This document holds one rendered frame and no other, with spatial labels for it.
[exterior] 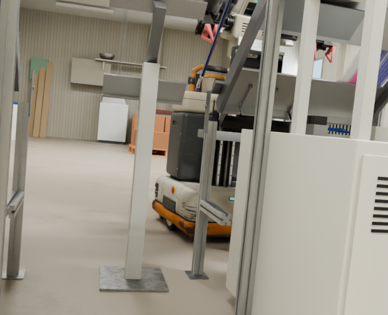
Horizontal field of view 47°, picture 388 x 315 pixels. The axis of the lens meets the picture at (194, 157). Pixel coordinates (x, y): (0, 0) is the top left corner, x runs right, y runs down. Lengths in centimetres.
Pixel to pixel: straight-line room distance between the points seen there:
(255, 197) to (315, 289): 36
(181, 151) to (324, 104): 96
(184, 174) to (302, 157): 152
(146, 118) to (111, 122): 897
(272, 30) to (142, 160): 68
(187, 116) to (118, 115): 810
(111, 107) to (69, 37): 208
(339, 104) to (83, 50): 986
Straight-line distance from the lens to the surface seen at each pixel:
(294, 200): 118
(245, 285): 140
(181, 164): 259
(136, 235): 173
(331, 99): 197
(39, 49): 1159
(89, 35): 1156
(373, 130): 145
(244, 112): 185
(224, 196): 237
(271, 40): 134
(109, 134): 1065
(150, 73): 168
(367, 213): 101
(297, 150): 118
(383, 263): 107
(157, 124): 829
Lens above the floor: 62
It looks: 4 degrees down
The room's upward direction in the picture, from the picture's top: 5 degrees clockwise
